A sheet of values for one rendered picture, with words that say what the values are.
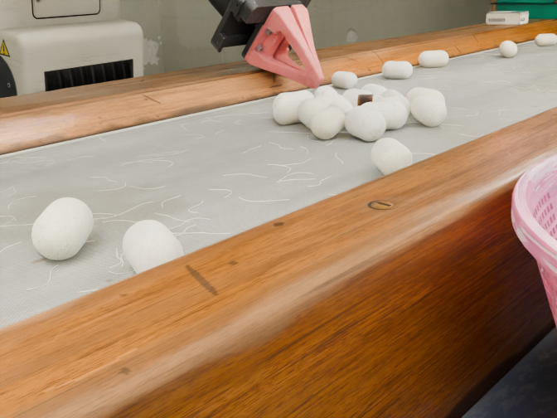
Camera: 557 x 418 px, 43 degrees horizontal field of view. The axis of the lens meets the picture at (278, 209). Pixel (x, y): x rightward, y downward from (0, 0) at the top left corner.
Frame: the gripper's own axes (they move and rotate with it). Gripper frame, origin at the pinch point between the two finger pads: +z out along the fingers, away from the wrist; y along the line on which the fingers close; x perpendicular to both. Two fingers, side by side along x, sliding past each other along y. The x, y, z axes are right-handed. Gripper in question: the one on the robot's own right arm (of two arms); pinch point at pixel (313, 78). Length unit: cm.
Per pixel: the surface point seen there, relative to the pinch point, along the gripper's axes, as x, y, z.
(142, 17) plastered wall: 132, 137, -154
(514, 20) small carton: 4, 62, -7
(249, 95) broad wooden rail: 3.8, -4.7, -2.4
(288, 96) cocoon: -3.6, -10.2, 4.3
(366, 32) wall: 71, 154, -72
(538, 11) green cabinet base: 5, 78, -9
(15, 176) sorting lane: 0.1, -32.7, 3.2
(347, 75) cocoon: 0.2, 5.3, 0.4
